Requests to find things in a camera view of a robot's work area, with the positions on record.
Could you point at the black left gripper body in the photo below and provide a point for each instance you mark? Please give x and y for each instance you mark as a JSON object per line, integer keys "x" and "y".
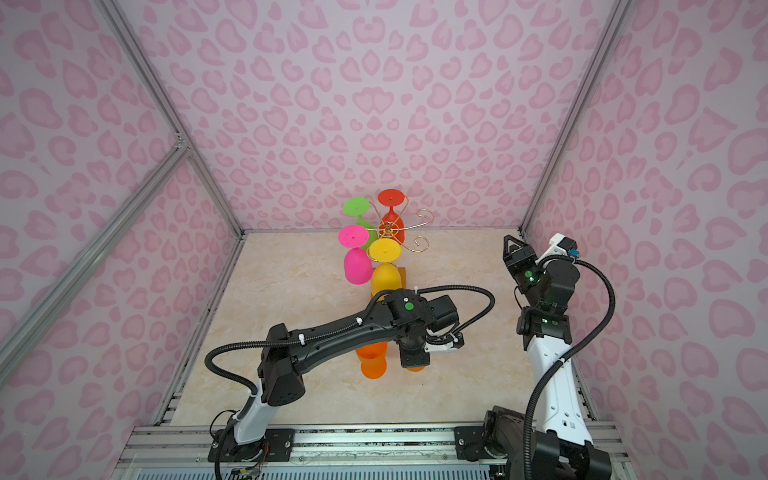
{"x": 416, "y": 355}

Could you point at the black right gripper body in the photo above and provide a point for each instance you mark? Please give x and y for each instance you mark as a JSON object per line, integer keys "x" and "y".
{"x": 527, "y": 273}

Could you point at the orange back wine glass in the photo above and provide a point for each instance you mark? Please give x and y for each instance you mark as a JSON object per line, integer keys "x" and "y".
{"x": 372, "y": 359}

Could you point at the yellow wine glass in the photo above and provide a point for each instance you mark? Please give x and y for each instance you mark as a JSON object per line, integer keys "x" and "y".
{"x": 386, "y": 275}

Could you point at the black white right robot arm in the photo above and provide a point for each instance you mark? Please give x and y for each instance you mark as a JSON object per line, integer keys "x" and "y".
{"x": 550, "y": 439}

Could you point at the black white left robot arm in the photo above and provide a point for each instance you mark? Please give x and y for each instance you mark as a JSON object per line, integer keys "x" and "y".
{"x": 402, "y": 316}

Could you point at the pink wine glass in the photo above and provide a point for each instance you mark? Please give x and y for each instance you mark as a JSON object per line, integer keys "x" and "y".
{"x": 358, "y": 268}

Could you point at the red wine glass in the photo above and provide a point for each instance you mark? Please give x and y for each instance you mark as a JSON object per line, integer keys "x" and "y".
{"x": 391, "y": 224}

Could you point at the green wine glass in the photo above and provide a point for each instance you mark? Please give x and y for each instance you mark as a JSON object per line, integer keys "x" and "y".
{"x": 357, "y": 207}

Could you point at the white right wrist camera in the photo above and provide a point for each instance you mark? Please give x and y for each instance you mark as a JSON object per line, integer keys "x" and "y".
{"x": 559, "y": 244}

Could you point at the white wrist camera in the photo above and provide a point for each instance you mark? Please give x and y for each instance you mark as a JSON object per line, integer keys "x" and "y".
{"x": 559, "y": 244}
{"x": 446, "y": 343}

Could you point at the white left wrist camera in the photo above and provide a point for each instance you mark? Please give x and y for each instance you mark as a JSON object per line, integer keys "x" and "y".
{"x": 446, "y": 343}

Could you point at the aluminium frame right post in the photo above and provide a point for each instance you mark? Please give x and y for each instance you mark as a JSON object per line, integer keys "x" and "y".
{"x": 620, "y": 13}

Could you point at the aluminium frame post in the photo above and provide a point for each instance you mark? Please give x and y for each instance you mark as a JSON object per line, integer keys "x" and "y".
{"x": 115, "y": 18}
{"x": 620, "y": 13}

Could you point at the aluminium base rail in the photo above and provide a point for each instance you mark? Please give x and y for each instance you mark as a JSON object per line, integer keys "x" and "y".
{"x": 342, "y": 451}

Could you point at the aluminium frame left post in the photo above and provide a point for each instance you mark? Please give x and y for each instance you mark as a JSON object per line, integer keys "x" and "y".
{"x": 115, "y": 18}

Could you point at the aluminium frame left strut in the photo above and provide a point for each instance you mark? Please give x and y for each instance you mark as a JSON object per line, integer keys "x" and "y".
{"x": 39, "y": 319}

